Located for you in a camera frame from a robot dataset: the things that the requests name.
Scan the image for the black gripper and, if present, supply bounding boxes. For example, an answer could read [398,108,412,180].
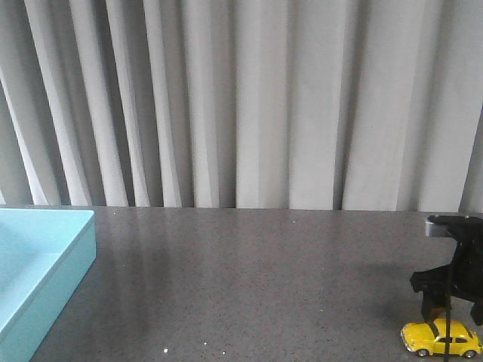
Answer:
[410,216,483,328]

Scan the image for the yellow toy beetle car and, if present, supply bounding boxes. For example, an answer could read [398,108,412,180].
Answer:
[400,318,482,358]

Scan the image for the light blue box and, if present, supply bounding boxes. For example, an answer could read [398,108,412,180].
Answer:
[1,208,96,361]

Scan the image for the grey pleated curtain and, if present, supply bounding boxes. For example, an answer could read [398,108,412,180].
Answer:
[1,1,482,212]

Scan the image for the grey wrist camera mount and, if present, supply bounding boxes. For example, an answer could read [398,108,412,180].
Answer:
[424,215,460,238]

